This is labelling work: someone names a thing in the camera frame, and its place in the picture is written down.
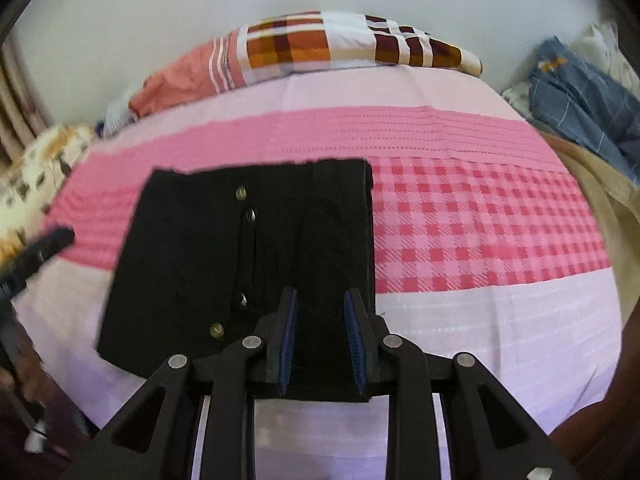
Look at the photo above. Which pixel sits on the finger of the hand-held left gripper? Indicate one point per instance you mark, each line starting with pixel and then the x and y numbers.
pixel 47 245

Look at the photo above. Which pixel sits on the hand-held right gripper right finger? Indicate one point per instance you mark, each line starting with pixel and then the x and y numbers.
pixel 353 346

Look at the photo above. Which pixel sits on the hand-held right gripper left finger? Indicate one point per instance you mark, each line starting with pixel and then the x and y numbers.
pixel 286 346

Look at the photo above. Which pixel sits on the black pants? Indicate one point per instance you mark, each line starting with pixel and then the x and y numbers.
pixel 190 240

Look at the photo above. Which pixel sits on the floral quilt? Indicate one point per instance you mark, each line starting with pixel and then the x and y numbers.
pixel 35 170

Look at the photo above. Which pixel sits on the pink and lilac bedsheet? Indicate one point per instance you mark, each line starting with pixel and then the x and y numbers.
pixel 475 320

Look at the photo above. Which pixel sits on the dark blue cloth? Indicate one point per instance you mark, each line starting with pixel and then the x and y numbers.
pixel 101 129

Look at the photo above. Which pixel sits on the beige striped curtain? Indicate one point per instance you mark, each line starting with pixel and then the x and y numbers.
pixel 15 105

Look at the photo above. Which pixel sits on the light blue striped pillow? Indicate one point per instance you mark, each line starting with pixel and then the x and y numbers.
pixel 120 112

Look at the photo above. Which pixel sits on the beige blanket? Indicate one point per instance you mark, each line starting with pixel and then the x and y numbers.
pixel 600 200

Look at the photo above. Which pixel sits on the orange plaid quilt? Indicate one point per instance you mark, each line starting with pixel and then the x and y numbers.
pixel 300 45

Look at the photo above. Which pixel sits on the blue checked cloth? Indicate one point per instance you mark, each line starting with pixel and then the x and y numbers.
pixel 585 95

